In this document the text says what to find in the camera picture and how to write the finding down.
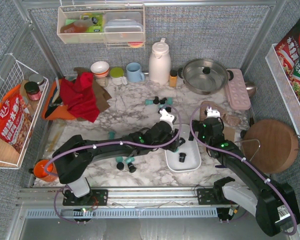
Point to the clear plastic container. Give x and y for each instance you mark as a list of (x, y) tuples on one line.
[(123, 26)]

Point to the round wooden cutting board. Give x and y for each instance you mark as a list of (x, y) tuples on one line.
[(271, 145)]

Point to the red cloth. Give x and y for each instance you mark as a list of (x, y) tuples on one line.
[(79, 97)]

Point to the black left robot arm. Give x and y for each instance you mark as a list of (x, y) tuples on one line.
[(74, 156)]

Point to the teal coffee capsule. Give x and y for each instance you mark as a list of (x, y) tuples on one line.
[(149, 102), (161, 106), (129, 160), (119, 159), (169, 101), (111, 135)]

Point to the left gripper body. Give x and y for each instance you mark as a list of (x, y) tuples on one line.
[(174, 141)]

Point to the white storage basket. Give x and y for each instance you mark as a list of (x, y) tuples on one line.
[(187, 157)]

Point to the white orange striped bowl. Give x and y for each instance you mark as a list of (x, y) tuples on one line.
[(100, 69)]

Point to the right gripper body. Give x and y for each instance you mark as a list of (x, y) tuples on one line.
[(196, 125)]

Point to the green food packet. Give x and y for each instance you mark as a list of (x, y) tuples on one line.
[(98, 26)]

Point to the glass jar green lid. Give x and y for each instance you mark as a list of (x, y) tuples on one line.
[(117, 76)]

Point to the brown felt mat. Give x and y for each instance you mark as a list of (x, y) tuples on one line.
[(101, 95)]

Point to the pink egg tray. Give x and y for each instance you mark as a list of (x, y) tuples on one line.
[(236, 92)]

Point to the white mesh side basket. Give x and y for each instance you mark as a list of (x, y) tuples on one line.
[(288, 96)]

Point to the steel pot with lid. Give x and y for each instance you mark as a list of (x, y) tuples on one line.
[(204, 76)]

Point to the small glass jar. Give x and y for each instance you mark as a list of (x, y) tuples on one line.
[(103, 81)]

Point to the orange tray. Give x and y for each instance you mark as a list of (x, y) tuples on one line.
[(51, 113)]

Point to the tan scouring pad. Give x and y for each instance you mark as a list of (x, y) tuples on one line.
[(229, 133)]

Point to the striped brown mat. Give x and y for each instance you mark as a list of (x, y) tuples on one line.
[(229, 119)]

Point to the orange cup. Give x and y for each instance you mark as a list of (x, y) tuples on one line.
[(40, 173)]

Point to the metal ladle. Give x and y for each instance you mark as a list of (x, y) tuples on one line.
[(251, 88)]

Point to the white thermos jug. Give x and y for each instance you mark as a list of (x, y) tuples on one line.
[(159, 62)]

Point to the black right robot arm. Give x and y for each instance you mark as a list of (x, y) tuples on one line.
[(276, 209)]

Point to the red seasoning packet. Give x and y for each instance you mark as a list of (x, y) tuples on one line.
[(288, 49)]

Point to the yellow spice bottle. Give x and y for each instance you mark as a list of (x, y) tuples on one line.
[(173, 78)]

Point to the red jam jar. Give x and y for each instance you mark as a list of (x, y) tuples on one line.
[(32, 90)]

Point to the small dark jar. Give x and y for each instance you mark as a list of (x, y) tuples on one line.
[(39, 79)]

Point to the light blue mug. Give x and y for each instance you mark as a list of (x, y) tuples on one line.
[(134, 73)]

